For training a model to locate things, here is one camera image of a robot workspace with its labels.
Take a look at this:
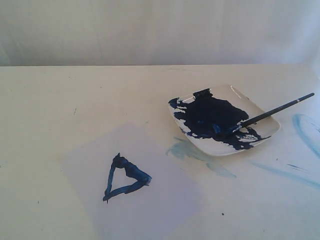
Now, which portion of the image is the black paintbrush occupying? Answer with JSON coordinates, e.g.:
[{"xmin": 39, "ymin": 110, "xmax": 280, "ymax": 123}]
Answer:
[{"xmin": 216, "ymin": 92, "xmax": 315, "ymax": 137}]

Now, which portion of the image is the white paper sheet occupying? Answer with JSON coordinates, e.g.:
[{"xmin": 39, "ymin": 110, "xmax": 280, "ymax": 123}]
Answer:
[{"xmin": 61, "ymin": 123, "xmax": 202, "ymax": 240}]

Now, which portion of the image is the white square paint plate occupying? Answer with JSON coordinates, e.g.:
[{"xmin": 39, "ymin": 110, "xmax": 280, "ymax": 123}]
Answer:
[{"xmin": 168, "ymin": 84, "xmax": 280, "ymax": 156}]

